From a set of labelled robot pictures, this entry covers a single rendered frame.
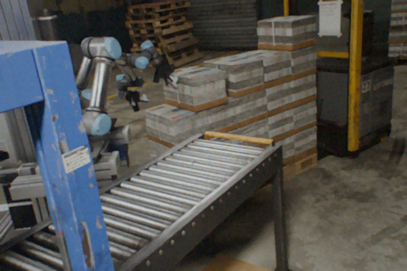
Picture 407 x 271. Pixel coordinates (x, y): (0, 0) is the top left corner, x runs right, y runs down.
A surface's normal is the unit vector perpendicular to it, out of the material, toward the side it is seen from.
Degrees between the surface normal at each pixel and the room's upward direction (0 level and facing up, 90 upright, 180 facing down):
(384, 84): 90
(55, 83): 90
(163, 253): 90
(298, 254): 0
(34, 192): 90
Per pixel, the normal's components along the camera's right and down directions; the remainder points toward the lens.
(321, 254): -0.10, -0.94
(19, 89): 0.82, 0.11
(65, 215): -0.56, 0.33
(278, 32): -0.79, 0.29
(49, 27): 0.04, 0.33
